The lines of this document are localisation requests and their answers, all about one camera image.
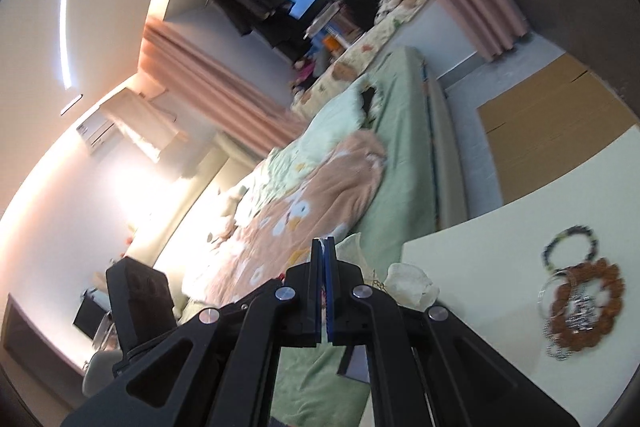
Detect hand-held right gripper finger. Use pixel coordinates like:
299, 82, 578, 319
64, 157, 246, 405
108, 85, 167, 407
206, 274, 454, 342
60, 238, 327, 427
324, 237, 582, 427

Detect brown wooden bead bracelet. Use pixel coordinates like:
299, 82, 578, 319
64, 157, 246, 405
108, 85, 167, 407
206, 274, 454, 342
549, 258, 626, 351

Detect wall air conditioner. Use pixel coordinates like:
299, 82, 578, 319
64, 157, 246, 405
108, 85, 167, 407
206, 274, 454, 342
75, 108, 119, 156

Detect peach flower blanket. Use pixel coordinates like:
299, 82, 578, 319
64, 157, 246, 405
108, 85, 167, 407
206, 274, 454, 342
182, 129, 389, 308

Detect black monitor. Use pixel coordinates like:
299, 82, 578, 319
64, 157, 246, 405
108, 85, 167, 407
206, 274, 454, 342
72, 293, 110, 341

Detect black bag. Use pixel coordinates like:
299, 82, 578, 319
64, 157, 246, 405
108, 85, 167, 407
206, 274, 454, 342
341, 0, 387, 28

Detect white plush toy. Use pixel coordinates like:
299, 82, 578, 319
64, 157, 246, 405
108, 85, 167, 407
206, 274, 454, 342
375, 0, 407, 26

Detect cardboard boxes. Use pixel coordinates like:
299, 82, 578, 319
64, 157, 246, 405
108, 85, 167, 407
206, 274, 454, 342
475, 52, 640, 206

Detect silver chain necklace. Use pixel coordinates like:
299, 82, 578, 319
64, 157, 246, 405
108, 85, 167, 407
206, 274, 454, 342
545, 284, 603, 361

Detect silver bangle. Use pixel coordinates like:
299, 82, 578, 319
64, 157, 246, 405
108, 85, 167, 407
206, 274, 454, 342
537, 272, 577, 324

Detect pale green pillow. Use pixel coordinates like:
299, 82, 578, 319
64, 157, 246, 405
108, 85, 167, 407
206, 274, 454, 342
294, 74, 382, 158

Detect cream bear print quilt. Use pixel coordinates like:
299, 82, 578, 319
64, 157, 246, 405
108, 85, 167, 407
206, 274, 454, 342
291, 0, 434, 118

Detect grey chair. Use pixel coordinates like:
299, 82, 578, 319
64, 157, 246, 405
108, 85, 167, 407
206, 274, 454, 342
81, 349, 122, 399

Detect dark hanging clothes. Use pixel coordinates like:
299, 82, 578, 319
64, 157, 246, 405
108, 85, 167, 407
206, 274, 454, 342
214, 0, 312, 64

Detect bed with green sheet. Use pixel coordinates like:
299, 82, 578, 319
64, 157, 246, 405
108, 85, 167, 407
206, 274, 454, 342
180, 46, 472, 427

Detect dark bead bracelet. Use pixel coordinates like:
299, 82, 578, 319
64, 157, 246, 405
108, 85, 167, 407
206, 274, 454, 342
542, 227, 599, 276

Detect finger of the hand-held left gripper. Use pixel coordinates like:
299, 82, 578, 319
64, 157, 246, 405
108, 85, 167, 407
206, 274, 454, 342
105, 257, 177, 364

